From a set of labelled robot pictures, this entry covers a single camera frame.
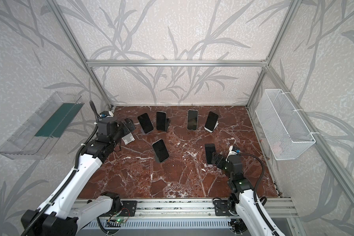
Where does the phone pink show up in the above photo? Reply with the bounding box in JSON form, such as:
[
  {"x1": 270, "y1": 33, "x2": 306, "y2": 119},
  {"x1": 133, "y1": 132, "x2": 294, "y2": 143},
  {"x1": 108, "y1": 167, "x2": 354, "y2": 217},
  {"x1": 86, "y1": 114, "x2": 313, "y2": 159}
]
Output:
[{"x1": 205, "y1": 144, "x2": 216, "y2": 164}]

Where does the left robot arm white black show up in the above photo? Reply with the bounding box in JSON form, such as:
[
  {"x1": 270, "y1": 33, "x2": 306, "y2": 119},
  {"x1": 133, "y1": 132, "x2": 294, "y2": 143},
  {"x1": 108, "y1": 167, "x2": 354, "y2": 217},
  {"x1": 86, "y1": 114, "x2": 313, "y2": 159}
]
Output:
[{"x1": 21, "y1": 117, "x2": 135, "y2": 236}]

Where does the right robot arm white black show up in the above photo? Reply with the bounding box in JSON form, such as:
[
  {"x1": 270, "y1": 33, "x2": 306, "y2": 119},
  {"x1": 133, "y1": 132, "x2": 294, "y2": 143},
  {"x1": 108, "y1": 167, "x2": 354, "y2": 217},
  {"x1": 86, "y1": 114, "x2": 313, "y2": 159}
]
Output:
[{"x1": 211, "y1": 152, "x2": 285, "y2": 236}]

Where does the white phone stand front right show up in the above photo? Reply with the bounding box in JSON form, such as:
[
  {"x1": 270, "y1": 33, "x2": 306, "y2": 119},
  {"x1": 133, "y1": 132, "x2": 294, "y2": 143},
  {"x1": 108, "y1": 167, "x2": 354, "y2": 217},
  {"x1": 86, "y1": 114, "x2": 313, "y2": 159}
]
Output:
[{"x1": 122, "y1": 133, "x2": 135, "y2": 145}]

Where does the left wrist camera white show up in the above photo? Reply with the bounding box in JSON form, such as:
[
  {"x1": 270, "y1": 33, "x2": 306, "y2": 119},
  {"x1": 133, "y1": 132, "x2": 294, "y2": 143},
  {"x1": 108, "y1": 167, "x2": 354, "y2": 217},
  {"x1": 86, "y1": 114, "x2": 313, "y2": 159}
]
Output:
[{"x1": 99, "y1": 111, "x2": 114, "y2": 119}]

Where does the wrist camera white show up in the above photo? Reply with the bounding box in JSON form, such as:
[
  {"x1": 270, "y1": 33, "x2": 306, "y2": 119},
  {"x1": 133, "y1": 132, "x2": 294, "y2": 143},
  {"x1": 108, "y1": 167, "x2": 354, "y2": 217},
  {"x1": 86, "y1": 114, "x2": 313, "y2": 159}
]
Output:
[
  {"x1": 99, "y1": 111, "x2": 114, "y2": 119},
  {"x1": 226, "y1": 146, "x2": 241, "y2": 161}
]

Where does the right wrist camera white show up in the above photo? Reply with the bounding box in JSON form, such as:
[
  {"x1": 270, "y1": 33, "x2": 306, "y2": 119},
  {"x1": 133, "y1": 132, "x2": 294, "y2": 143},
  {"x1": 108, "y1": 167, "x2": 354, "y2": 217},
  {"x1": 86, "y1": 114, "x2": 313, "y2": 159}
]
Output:
[{"x1": 226, "y1": 146, "x2": 241, "y2": 161}]

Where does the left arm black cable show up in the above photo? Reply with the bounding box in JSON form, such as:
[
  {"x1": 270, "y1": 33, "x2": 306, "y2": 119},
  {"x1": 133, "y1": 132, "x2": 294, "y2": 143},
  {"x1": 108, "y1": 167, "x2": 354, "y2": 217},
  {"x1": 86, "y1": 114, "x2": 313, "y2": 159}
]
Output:
[{"x1": 20, "y1": 100, "x2": 119, "y2": 236}]

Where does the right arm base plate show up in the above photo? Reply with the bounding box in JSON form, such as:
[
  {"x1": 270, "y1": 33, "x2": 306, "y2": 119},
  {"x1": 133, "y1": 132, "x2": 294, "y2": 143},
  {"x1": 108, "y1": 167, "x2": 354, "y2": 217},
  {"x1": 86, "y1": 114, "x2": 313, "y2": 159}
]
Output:
[{"x1": 212, "y1": 198, "x2": 232, "y2": 216}]

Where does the white wire mesh basket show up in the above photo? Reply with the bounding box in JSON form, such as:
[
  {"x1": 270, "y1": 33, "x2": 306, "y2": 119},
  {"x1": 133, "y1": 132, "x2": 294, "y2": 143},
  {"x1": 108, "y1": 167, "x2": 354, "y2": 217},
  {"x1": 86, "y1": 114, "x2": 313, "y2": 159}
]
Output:
[{"x1": 256, "y1": 89, "x2": 316, "y2": 160}]

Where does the clear plastic wall tray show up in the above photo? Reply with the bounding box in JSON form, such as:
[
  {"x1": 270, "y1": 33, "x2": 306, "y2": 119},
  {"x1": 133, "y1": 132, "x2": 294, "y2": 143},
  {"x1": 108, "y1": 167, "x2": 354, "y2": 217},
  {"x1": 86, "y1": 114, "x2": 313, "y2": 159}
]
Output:
[{"x1": 0, "y1": 91, "x2": 84, "y2": 160}]

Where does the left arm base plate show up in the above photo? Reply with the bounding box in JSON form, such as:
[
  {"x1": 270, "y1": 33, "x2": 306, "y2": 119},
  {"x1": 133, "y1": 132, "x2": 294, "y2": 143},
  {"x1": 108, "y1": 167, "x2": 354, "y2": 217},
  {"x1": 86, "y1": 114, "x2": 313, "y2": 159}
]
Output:
[{"x1": 101, "y1": 200, "x2": 138, "y2": 218}]

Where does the aluminium front rail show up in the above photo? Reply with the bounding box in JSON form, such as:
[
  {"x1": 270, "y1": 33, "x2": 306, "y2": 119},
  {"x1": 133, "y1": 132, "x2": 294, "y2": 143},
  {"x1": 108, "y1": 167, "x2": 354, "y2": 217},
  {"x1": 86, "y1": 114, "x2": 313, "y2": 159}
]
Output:
[{"x1": 47, "y1": 198, "x2": 299, "y2": 221}]

